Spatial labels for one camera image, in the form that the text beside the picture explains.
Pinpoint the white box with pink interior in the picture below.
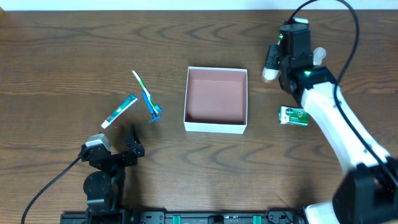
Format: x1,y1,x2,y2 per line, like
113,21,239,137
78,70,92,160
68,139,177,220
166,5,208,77
183,67,248,134

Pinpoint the green white toothbrush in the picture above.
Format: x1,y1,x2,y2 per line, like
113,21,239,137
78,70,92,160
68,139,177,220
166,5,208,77
132,70,161,114

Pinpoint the white patterned cream tube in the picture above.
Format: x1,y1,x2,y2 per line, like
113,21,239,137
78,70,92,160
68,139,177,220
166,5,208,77
261,67,280,82

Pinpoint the green white toothpaste tube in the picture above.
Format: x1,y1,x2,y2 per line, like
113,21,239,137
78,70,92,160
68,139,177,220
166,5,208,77
101,95,138,129

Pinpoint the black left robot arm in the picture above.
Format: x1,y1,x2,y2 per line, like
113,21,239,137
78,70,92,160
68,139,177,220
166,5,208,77
79,126,145,211

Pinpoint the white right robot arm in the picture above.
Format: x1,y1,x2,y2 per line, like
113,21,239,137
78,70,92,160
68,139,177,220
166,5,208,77
263,22,397,223

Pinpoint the clear bottle with blue liquid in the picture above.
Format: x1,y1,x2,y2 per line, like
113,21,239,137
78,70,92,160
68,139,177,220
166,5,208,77
313,47,326,66

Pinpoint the green soap bar package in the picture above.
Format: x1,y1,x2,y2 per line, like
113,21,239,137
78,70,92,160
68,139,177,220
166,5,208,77
279,106,308,126

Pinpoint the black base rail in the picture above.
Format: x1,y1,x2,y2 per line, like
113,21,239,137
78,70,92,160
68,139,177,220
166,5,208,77
60,209,307,224

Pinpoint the blue disposable razor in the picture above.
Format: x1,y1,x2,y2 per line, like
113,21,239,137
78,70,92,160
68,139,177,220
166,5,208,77
142,91,162,123

